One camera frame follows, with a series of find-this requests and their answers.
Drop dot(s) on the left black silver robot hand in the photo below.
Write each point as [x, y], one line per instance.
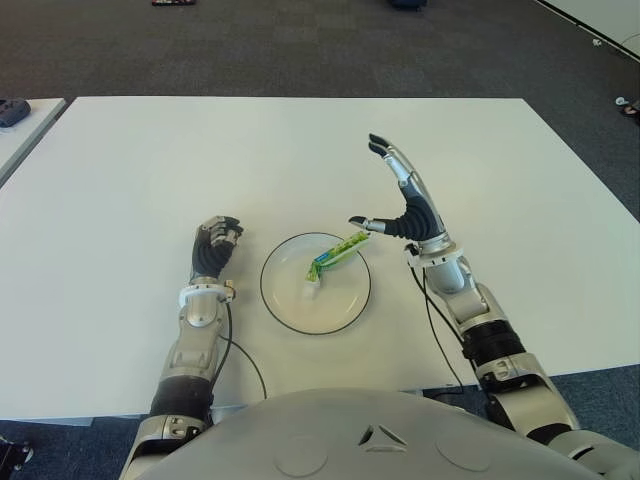
[212, 255]

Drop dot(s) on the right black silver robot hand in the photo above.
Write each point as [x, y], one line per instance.
[420, 220]

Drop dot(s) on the green white toothpaste tube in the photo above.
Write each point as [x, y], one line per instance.
[337, 252]

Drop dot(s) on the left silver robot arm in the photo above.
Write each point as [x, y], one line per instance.
[192, 350]

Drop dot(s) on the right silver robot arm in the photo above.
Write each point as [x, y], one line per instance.
[490, 340]

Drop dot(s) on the white plate with black rim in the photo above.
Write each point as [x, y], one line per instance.
[340, 305]

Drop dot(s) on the grey robot torso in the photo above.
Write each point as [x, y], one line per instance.
[380, 440]

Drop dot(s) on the person's sandalled foot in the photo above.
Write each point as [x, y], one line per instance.
[631, 108]

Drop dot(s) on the black controller device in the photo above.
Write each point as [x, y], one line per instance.
[12, 112]

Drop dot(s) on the white floor platform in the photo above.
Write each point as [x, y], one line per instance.
[600, 15]

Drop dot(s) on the black metal floor object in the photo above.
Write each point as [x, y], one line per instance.
[15, 452]

